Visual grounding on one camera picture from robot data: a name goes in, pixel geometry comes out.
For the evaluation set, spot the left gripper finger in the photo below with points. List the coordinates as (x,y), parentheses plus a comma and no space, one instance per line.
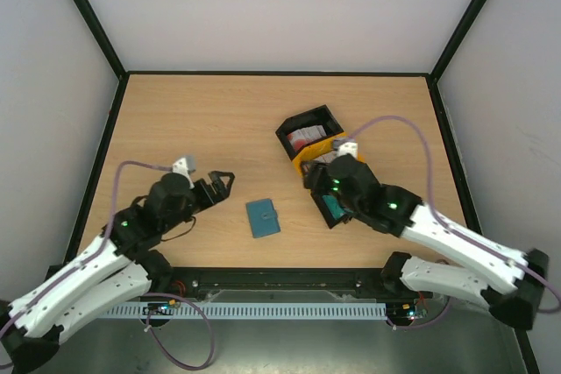
(222,177)
(224,191)

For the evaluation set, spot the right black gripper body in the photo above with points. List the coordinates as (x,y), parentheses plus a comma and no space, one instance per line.
(314,177)

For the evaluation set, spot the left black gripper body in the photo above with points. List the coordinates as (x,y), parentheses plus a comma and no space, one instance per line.
(204,190)

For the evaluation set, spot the black bin with teal cards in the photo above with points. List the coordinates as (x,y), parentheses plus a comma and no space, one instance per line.
(325,213)

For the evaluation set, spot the teal card holder wallet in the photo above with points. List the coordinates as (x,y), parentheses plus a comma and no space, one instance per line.
(263,218)

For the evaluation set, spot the yellow bin with cards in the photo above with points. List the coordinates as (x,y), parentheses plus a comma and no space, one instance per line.
(308,151)

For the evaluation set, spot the black bin with red cards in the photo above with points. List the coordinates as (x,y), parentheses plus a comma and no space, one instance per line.
(317,116)

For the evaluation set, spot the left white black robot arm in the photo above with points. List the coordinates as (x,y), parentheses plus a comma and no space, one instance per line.
(119,265)

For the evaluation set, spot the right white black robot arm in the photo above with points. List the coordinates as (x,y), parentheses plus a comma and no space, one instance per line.
(504,281)

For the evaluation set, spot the teal card stack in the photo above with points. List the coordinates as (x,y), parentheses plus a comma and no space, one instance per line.
(332,205)

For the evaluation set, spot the stack of cards yellow bin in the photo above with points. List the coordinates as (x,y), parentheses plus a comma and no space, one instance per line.
(326,158)

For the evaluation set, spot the stack of white red cards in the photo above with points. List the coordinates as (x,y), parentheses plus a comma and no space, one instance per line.
(305,136)

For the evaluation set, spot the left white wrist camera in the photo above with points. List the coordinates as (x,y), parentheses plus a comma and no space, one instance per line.
(185,166)

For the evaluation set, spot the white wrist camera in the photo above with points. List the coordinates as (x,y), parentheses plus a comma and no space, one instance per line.
(345,146)
(185,166)

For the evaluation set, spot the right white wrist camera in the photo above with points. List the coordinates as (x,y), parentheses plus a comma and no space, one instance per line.
(345,146)

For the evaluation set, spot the black aluminium frame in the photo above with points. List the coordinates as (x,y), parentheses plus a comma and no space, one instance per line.
(286,277)

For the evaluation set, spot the light blue slotted cable duct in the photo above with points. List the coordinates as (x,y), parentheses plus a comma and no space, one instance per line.
(254,311)

